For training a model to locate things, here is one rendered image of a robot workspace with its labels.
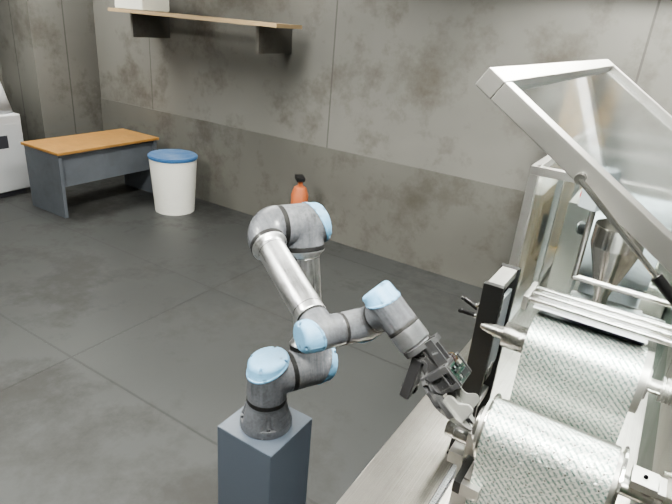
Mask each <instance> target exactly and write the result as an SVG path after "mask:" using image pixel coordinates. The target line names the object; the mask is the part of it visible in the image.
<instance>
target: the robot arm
mask: <svg viewBox="0 0 672 504"><path fill-rule="evenodd" d="M331 234H332V225H331V220H330V217H329V215H328V213H327V211H326V209H325V208H324V207H323V206H322V205H321V204H319V203H317V202H302V203H295V204H285V205H272V206H268V207H265V208H263V209H261V210H260V211H259V212H257V213H256V215H255V216H254V217H253V218H252V220H251V222H250V224H249V228H248V233H247V239H248V245H249V248H250V250H251V252H252V254H253V255H254V257H255V258H256V259H258V260H261V261H262V263H263V265H264V267H265V268H266V270H267V272H268V274H269V275H270V277H271V279H272V281H273V282H274V284H275V286H276V288H277V290H278V291H279V293H280V295H281V297H282V298H283V300H284V302H285V304H286V305H287V307H288V309H289V311H290V312H291V314H292V316H293V323H294V328H293V338H292V339H291V340H290V350H289V351H286V350H284V349H283V348H280V347H276V348H274V346H270V347H264V348H261V349H259V350H257V351H256V352H254V353H253V354H252V355H251V357H250V358H249V360H248V364H247V370H246V377H247V391H246V402H245V405H244V407H243V409H242V412H241V415H240V427H241V429H242V431H243V432H244V433H245V434H246V435H248V436H249V437H251V438H254V439H257V440H272V439H276V438H279V437H281V436H283V435H284V434H285V433H287V432H288V430H289V429H290V427H291V421H292V416H291V411H290V409H289V407H288V403H287V393H289V392H292V391H296V390H300V389H303V388H307V387H310V386H314V385H320V384H322V383H324V382H327V381H329V380H331V379H332V378H333V377H334V376H335V374H336V372H337V367H338V357H337V354H336V349H335V347H339V346H343V345H348V344H352V343H356V342H358V343H366V342H369V341H372V340H374V339H375V338H376V337H378V336H379V335H381V334H382V333H384V332H386V333H387V335H388V336H389V337H390V338H391V340H392V341H393V343H394V344H395V345H396V347H397V348H398V349H399V351H400V352H401V353H404V356H405V357H406V358H407V360H408V359H411V358H412V359H411V362H410V365H409V367H408V370H407V373H406V376H405V379H404V381H403V383H402V387H401V390H400V393H399V395H400V396H402V397H403V398H405V399H407V400H408V399H409V398H410V397H411V396H412V395H413V394H415V393H416V392H417V390H418V385H419V382H420V380H421V382H422V387H423V388H424V390H425V392H426V393H427V394H426V395H427V396H428V397H429V399H430V401H431V402H432V404H433V406H434V407H435V408H436V409H437V410H438V411H439V412H440V413H441V414H442V415H443V416H445V417H446V418H447V419H449V420H451V421H452V422H453V423H455V424H456V425H458V426H460V427H461V428H463V429H465V430H467V431H469V432H471V431H472V427H471V426H470V425H469V423H468V422H470V423H473V424H474V423H475V420H474V417H473V415H472V413H473V408H474V407H475V406H476V405H477V404H478V403H479V402H480V397H479V396H478V395H477V394H476V393H467V392H465V391H464V390H463V389H462V387H461V386H462V385H463V383H464V382H465V381H466V379H467V378H468V376H469V375H470V374H471V372H472V370H471V369H470V367H469V366H468V365H467V363H466V362H465V361H464V359H463V358H462V357H461V356H460V354H459V353H458V352H455V353H453V352H449V353H453V354H450V356H449V353H447V352H446V350H445V349H444V348H443V346H442V345H441V344H440V342H439V339H440V338H441V336H440V335H439V334H438V333H436V334H434V335H432V336H430V335H428V334H429V332H428V331H427V329H426V328H425V327H424V325H423V324H422V323H421V321H420V320H419V319H418V317H417V316H416V315H415V313H414V312H413V311H412V309H411V308H410V307H409V305H408V304H407V303H406V301H405V300H404V299H403V297H402V296H401V295H400V292H399V291H397V290H396V289H395V287H394V286H393V285H392V284H391V282H389V281H387V280H385V281H383V282H381V283H380V284H379V285H377V286H376V287H375V288H373V289H372V290H371V291H369V292H368V293H367V294H365V295H364V296H363V298H362V300H363V302H364V303H365V306H364V307H361V308H357V309H353V310H348V311H343V312H338V313H333V314H329V312H328V311H327V309H326V307H325V306H324V304H323V303H322V295H321V275H320V254H321V253H322V252H323V251H324V242H326V241H328V240H329V239H330V238H331ZM461 360H462V361H461ZM446 393H447V395H446V397H445V398H444V397H443V395H444V394H446ZM467 421H468V422H467Z"/></svg>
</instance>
